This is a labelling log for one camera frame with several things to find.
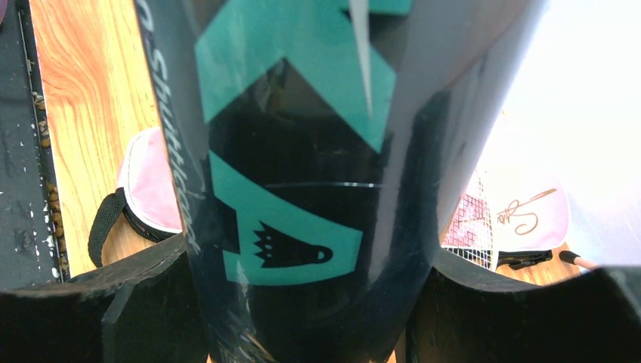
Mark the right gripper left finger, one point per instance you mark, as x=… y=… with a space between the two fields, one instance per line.
x=142 y=308

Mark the pink racket on bag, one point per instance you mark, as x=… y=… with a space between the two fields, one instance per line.
x=509 y=219

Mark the pink racket bag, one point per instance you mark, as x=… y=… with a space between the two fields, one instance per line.
x=145 y=197

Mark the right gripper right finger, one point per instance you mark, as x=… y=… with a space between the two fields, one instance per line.
x=467 y=313

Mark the black shuttlecock tube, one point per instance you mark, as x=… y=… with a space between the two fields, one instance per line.
x=319 y=150

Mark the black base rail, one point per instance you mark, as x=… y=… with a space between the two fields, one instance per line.
x=30 y=250

